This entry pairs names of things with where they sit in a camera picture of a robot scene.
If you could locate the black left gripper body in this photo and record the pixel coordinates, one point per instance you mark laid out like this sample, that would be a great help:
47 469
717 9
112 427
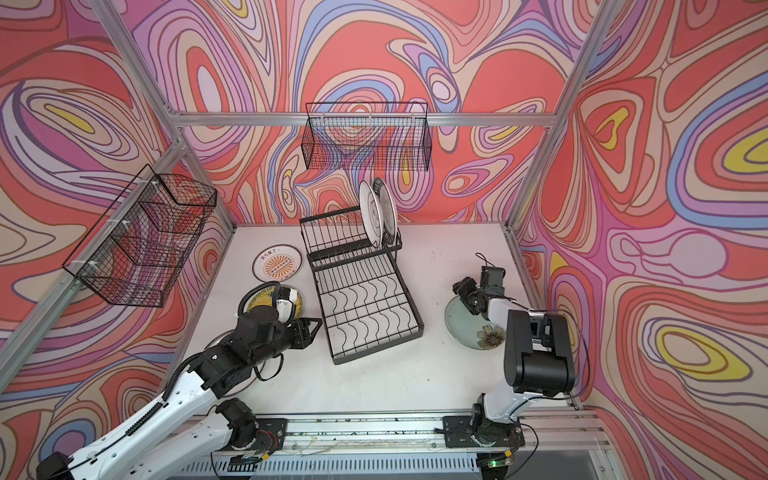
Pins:
296 335

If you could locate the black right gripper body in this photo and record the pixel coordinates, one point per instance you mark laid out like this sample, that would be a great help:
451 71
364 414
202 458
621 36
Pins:
470 293

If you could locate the pale green flower plate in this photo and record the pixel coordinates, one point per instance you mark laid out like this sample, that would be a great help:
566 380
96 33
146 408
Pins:
472 331

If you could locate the black metal dish rack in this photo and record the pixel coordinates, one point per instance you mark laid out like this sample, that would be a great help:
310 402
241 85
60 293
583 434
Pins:
365 302

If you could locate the green rimmed white plate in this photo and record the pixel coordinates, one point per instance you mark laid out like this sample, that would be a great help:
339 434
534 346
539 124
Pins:
388 211

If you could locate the white plate with clover emblem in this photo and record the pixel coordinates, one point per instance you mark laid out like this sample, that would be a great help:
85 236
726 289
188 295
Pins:
371 214

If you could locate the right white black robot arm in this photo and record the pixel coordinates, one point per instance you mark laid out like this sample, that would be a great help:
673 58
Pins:
537 363

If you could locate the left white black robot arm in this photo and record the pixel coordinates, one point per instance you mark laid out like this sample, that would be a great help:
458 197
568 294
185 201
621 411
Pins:
194 415

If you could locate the yellow green woven bamboo tray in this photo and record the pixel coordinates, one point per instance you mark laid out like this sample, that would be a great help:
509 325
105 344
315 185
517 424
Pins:
262 296

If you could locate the small orange sunburst plate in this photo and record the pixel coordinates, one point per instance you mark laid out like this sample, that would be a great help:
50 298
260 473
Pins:
278 263

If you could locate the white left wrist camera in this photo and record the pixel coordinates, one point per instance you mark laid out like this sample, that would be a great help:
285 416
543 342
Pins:
284 300

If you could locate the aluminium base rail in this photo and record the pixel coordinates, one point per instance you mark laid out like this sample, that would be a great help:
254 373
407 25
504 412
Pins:
546 444

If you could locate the black wire basket left wall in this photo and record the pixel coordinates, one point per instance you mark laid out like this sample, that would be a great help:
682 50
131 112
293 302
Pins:
148 243

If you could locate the black wire basket wall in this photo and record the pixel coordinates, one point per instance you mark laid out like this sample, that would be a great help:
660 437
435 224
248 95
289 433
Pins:
148 243
367 135

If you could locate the black wire basket back wall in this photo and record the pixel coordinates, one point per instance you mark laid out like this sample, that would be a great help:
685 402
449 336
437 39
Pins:
367 135

